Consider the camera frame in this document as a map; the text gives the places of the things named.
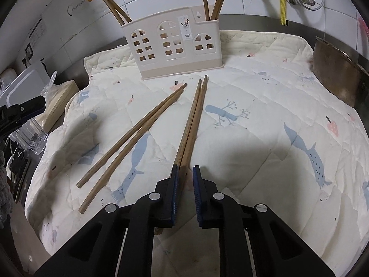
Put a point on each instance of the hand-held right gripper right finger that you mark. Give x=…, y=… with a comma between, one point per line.
x=197, y=196

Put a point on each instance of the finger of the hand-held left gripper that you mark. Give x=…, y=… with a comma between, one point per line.
x=26, y=107

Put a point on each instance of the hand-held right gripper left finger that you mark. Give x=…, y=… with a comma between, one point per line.
x=174, y=196

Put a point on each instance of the wooden chopstick pair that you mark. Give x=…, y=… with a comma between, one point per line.
x=188, y=124
x=129, y=153

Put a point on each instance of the beige plastic utensil holder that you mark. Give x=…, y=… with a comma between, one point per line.
x=173, y=60

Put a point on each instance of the clear glass mug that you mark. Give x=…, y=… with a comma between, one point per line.
x=30, y=135

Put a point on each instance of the wooden box with plastic bag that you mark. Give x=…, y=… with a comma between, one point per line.
x=62, y=98

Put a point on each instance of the cream quilted printed mat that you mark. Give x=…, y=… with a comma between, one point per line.
x=245, y=150

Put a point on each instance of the stainless steel pot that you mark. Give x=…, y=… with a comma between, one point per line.
x=337, y=69

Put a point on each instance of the black wall socket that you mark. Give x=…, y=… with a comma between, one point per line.
x=28, y=49

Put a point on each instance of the white printed wall sticker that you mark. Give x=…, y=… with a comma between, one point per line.
x=37, y=31

